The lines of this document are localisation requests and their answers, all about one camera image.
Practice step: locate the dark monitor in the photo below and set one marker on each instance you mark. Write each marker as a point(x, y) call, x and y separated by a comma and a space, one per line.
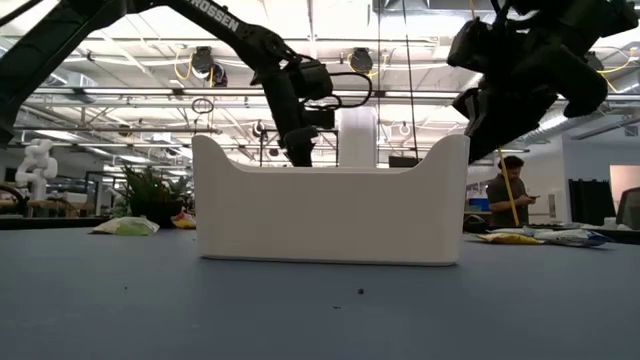
point(402, 162)

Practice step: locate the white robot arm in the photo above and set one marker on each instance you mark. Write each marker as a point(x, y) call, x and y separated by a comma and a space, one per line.
point(37, 160)

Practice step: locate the white plastic bin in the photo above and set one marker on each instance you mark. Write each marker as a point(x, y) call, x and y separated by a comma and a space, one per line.
point(330, 215)

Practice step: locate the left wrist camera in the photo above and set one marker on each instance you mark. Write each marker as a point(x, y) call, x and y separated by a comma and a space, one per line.
point(320, 118)

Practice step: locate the person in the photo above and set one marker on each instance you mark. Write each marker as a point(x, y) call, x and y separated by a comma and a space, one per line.
point(505, 200)

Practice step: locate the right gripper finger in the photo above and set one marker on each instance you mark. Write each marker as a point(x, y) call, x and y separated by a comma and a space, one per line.
point(465, 106)
point(500, 120)

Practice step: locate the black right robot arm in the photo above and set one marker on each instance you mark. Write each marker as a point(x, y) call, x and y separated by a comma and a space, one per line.
point(575, 20)

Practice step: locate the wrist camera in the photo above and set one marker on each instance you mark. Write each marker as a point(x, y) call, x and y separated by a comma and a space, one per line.
point(467, 44)
point(320, 118)

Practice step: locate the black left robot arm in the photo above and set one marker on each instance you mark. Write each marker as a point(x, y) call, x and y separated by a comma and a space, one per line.
point(220, 20)

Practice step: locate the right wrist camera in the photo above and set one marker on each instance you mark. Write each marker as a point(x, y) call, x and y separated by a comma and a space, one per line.
point(467, 44)

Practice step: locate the blue box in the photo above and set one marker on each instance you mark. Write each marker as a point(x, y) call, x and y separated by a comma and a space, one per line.
point(479, 204)

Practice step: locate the yellow Sour Patch candy pack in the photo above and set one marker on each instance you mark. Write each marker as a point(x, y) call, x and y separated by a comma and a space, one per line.
point(507, 239)
point(127, 226)
point(184, 221)

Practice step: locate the black curtain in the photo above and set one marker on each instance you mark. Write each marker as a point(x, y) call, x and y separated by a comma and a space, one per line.
point(592, 200)

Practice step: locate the white column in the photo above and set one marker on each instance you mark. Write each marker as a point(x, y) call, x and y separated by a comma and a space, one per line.
point(357, 140)

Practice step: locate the white blue Hershey's bar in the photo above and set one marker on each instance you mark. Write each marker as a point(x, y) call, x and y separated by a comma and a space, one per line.
point(570, 238)

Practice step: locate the small potted plant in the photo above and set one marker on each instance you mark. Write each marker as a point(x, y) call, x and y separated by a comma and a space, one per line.
point(155, 210)

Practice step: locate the grey chair back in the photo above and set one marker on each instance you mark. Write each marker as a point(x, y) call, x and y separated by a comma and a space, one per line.
point(630, 210)

